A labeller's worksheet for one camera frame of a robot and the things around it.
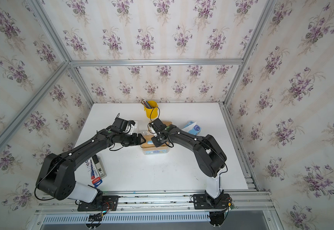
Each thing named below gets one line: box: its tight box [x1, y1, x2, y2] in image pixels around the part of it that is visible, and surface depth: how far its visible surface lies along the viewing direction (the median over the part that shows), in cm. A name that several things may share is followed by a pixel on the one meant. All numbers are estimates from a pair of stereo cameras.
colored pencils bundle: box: [141, 98, 154, 109], surface depth 103 cm
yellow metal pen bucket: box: [143, 100, 159, 119], surface depth 110 cm
